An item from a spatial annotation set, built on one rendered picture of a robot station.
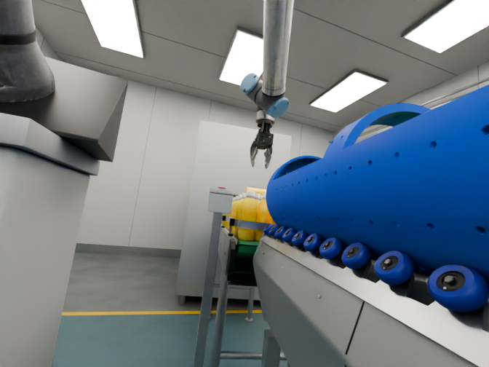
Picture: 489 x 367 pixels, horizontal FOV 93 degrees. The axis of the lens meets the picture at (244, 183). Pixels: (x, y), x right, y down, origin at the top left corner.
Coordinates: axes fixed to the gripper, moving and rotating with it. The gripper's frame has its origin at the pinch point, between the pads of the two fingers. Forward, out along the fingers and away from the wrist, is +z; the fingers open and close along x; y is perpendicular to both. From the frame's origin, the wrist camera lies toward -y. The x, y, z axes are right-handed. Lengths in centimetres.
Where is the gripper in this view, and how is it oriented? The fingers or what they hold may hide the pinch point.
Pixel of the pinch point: (259, 165)
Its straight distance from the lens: 109.3
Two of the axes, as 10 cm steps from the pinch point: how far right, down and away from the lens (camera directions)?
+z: -1.1, 9.9, -1.3
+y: 1.6, -1.1, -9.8
